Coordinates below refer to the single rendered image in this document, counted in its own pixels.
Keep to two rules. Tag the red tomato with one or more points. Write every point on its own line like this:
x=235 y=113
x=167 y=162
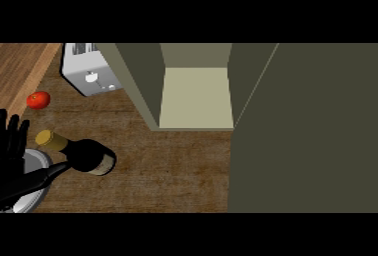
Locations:
x=39 y=100

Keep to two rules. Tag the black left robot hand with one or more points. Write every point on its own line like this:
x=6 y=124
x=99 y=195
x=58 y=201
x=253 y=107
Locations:
x=14 y=180

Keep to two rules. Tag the silver round pan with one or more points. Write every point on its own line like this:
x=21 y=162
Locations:
x=40 y=159

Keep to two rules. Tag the white toaster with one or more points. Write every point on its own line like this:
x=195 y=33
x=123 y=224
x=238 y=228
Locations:
x=91 y=78

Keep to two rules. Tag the pale wooden board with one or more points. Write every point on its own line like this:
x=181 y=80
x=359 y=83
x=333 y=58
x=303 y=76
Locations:
x=20 y=70

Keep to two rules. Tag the dark wine bottle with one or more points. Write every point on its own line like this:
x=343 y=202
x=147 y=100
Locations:
x=89 y=158

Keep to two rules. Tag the olive open cabinet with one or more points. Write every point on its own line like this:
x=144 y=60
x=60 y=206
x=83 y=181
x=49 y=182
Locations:
x=195 y=100

